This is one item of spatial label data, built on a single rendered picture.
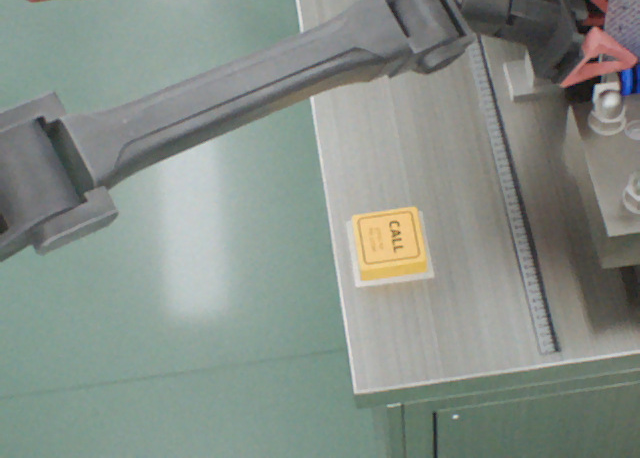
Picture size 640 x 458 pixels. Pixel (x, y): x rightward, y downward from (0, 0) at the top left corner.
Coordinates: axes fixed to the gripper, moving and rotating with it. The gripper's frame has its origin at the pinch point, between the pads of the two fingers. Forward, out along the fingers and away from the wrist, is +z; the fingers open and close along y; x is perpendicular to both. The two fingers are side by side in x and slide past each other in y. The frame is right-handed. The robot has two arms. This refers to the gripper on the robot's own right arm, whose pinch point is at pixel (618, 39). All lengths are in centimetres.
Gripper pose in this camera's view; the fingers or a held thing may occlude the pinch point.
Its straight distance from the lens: 130.3
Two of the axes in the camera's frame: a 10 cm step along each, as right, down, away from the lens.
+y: 1.2, 8.2, -5.5
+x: 4.3, -5.5, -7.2
